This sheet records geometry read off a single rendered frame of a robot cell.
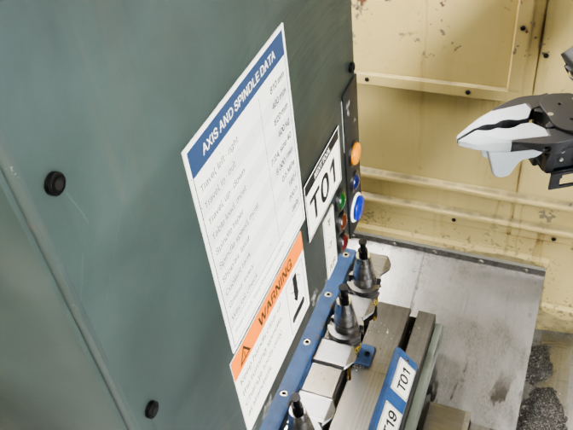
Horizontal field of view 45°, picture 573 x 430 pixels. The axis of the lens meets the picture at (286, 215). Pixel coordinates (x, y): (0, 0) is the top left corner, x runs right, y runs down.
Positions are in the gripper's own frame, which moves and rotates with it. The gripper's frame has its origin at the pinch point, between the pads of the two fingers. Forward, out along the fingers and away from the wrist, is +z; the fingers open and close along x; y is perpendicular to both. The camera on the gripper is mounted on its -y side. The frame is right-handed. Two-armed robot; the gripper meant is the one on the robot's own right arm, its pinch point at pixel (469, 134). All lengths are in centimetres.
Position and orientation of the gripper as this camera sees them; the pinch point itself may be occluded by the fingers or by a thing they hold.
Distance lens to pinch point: 79.7
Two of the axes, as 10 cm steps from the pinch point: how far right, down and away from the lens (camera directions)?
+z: -9.8, 1.7, -0.4
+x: -1.4, -6.6, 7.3
